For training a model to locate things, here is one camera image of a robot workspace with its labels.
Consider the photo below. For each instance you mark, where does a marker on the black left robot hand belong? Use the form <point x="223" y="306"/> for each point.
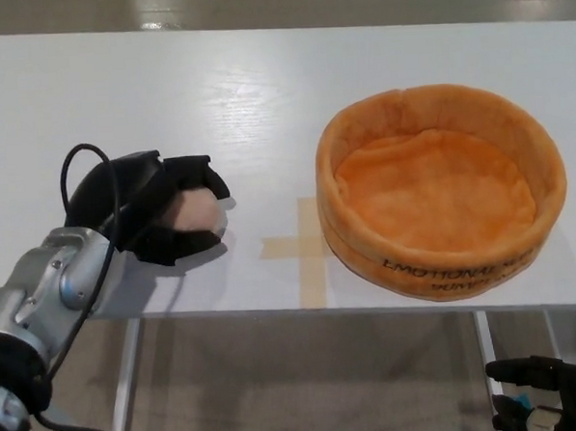
<point x="137" y="204"/>

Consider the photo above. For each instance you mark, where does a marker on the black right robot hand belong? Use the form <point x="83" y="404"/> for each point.
<point x="562" y="380"/>

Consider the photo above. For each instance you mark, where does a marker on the pink round plush toy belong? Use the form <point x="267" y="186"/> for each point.
<point x="198" y="213"/>

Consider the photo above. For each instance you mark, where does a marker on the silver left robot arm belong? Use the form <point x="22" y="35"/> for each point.
<point x="41" y="296"/>

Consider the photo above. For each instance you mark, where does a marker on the orange plush round basket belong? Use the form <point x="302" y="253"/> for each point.
<point x="437" y="198"/>

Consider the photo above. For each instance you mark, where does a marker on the white table leg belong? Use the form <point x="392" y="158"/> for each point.
<point x="127" y="373"/>
<point x="488" y="340"/>

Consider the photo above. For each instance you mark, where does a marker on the beige tape cross marker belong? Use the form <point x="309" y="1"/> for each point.
<point x="309" y="248"/>

